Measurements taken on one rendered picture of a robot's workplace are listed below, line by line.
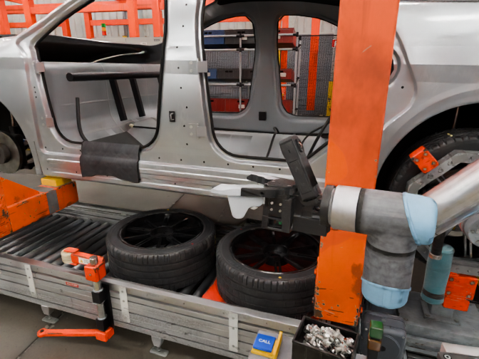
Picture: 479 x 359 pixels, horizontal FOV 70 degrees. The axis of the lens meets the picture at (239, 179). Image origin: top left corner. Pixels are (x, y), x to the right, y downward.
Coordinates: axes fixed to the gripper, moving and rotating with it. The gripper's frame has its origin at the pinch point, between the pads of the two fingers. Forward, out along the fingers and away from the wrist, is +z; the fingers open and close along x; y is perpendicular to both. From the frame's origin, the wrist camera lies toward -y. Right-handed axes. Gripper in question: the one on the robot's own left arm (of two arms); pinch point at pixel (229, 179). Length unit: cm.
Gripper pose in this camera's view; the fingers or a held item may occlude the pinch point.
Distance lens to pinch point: 66.3
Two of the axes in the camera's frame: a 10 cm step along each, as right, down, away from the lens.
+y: -0.4, 9.8, 1.9
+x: 4.5, -1.5, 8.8
